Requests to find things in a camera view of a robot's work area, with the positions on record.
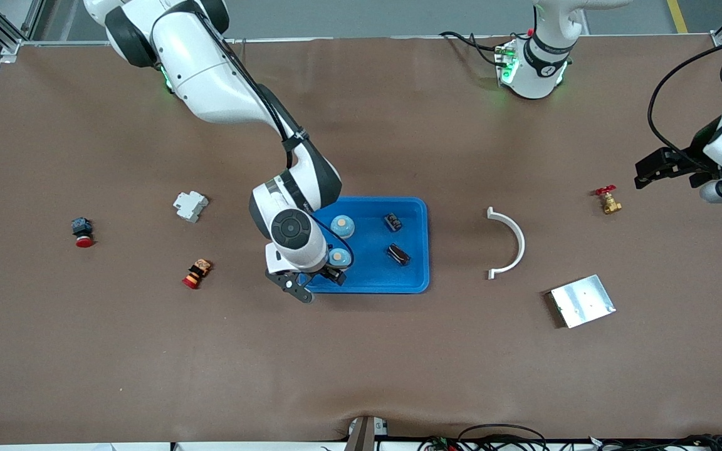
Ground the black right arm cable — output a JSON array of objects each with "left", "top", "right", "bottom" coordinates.
[{"left": 198, "top": 13, "right": 311, "bottom": 170}]

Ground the brass valve red handle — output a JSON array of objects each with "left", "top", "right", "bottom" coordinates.
[{"left": 591, "top": 185, "right": 623, "bottom": 215}]

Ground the white circuit breaker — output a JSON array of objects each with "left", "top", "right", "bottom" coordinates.
[{"left": 173, "top": 190, "right": 209, "bottom": 224}]

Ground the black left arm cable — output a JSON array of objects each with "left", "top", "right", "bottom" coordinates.
[{"left": 647, "top": 36, "right": 722, "bottom": 173}]

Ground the blue plastic tray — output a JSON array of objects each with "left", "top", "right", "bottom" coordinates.
[{"left": 303, "top": 197, "right": 431, "bottom": 294}]

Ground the white half-ring pipe clamp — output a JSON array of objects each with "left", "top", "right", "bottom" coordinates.
[{"left": 487, "top": 207, "right": 526, "bottom": 280}]

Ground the silver metal plate box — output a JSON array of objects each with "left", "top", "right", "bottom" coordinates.
[{"left": 550, "top": 274, "right": 617, "bottom": 329}]

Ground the black cable bundle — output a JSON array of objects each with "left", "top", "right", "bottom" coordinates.
[{"left": 417, "top": 424, "right": 722, "bottom": 451}]

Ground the black base cable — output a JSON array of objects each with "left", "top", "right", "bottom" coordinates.
[{"left": 439, "top": 31, "right": 512, "bottom": 66}]

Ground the table edge bracket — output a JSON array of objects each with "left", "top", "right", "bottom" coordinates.
[{"left": 345, "top": 417, "right": 390, "bottom": 451}]

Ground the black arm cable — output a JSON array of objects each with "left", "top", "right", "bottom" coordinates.
[
  {"left": 647, "top": 36, "right": 722, "bottom": 173},
  {"left": 198, "top": 13, "right": 311, "bottom": 170}
]

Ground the red orange push button switch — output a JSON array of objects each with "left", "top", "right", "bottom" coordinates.
[{"left": 182, "top": 259, "right": 212, "bottom": 290}]

